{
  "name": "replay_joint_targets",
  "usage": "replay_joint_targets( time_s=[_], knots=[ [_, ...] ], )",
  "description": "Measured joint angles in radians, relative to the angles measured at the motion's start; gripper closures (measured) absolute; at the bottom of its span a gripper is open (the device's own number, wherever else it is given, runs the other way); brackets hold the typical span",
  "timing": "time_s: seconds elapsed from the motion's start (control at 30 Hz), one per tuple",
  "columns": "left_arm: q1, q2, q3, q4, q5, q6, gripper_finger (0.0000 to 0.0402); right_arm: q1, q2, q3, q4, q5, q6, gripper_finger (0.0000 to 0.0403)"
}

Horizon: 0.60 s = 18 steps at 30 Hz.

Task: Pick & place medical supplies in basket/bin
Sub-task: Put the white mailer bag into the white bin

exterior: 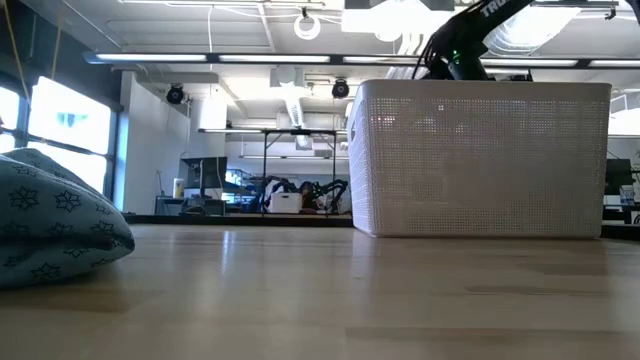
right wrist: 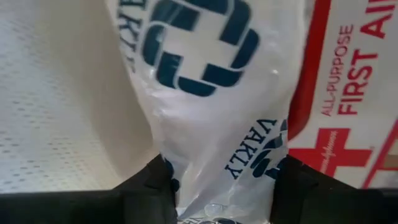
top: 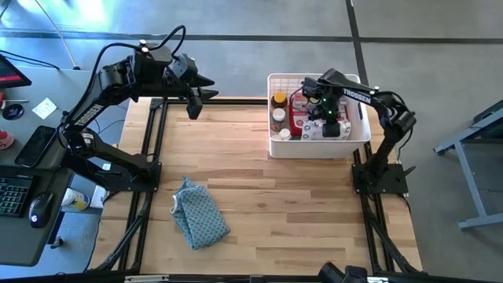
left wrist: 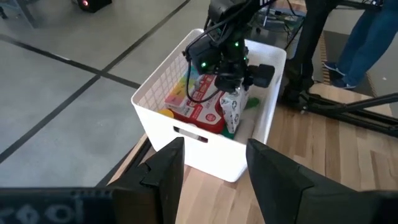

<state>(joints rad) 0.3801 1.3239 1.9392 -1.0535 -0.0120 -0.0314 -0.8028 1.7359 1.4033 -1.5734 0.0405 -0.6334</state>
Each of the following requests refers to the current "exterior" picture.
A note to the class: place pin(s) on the black computer monitor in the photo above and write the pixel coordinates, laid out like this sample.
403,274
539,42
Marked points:
205,175
617,177

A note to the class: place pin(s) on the black background robot arm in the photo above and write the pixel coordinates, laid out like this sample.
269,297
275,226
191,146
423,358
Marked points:
327,189
272,184

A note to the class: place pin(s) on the yellow container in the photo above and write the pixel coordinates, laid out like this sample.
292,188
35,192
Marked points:
178,188

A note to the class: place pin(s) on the black ceiling spotlight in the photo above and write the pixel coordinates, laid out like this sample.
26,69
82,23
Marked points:
175,94
340,89

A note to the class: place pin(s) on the black light bar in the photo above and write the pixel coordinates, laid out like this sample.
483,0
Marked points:
340,60

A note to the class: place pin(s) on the black background workstation frame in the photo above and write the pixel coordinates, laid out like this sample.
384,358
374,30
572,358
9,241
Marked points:
264,160

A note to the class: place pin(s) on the blue patterned cloth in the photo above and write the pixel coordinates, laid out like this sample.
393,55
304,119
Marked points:
55,225

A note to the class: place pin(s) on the silver ventilation duct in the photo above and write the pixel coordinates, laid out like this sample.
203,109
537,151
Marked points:
530,30

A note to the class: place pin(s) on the white perforated plastic basket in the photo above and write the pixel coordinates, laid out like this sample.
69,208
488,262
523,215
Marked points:
475,160

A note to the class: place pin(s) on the black aluminium table frame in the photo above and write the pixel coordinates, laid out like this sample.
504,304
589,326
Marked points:
225,220

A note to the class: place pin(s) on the small background white basket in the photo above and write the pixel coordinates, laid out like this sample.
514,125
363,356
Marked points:
286,203

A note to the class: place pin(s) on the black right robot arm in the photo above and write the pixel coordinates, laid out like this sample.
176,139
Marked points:
465,40

